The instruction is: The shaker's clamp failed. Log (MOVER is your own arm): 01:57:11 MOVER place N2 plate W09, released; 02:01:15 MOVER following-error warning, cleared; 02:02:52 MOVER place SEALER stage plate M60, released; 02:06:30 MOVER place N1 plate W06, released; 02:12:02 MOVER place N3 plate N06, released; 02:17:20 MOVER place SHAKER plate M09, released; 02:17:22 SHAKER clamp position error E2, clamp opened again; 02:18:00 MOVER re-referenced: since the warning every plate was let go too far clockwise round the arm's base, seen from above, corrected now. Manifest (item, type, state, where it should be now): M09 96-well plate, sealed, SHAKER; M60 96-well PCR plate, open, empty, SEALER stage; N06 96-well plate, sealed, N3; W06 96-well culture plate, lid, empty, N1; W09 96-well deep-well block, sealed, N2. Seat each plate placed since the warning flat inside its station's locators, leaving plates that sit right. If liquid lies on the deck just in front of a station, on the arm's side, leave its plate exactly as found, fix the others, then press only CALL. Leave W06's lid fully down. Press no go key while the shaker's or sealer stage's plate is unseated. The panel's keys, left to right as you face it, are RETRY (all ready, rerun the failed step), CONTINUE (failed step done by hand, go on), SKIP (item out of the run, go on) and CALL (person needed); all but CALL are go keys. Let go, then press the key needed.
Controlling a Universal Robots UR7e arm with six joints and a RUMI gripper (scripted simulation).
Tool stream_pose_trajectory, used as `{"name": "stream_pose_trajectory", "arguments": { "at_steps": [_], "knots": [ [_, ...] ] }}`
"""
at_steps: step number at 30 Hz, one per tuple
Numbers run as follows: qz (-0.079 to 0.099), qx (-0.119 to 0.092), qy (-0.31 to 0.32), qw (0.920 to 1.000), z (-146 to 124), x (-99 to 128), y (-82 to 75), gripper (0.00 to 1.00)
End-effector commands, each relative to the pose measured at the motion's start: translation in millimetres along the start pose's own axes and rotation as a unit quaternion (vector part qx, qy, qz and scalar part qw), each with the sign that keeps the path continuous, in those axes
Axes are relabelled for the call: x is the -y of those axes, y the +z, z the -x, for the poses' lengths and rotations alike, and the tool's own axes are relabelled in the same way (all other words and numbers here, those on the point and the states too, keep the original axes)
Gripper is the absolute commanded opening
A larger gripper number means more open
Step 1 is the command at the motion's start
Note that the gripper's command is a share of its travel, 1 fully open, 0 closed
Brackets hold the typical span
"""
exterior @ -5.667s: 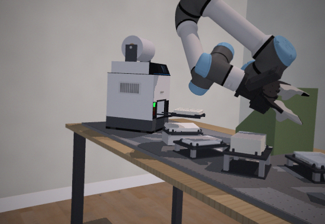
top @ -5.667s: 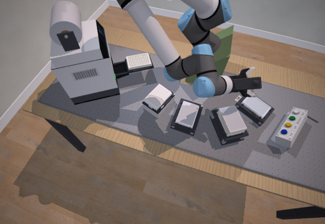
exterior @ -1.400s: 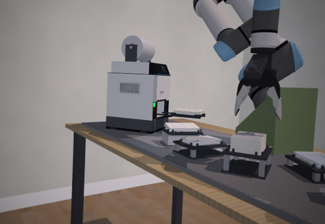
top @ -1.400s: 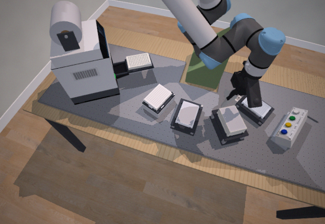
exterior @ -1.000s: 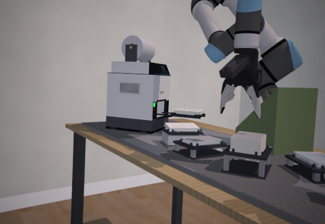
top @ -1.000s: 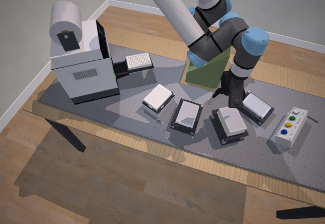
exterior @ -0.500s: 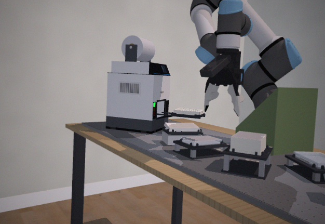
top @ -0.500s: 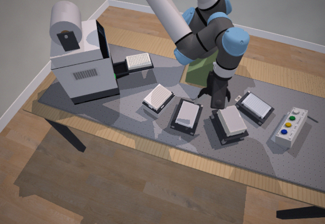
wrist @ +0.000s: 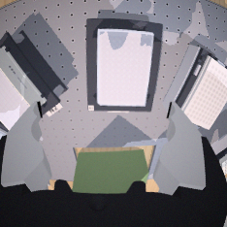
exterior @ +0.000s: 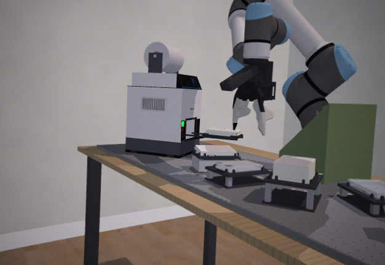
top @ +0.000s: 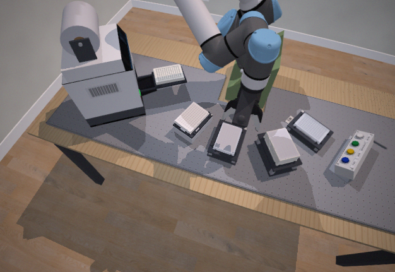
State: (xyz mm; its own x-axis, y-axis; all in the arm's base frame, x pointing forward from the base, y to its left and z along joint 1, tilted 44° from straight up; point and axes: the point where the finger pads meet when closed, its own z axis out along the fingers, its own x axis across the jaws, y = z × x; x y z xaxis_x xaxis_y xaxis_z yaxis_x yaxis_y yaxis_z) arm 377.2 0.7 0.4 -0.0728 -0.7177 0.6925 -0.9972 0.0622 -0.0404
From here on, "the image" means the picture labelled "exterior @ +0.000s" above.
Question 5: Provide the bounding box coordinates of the light grey roll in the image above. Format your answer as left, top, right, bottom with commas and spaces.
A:
144, 42, 184, 73

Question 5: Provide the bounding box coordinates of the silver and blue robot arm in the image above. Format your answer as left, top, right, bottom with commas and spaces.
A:
220, 0, 357, 129

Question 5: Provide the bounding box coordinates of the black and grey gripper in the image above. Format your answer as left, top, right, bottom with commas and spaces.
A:
232, 58, 276, 136

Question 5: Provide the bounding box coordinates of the dark grey rectangular frame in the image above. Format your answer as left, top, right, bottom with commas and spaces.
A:
336, 182, 385, 218
204, 165, 272, 189

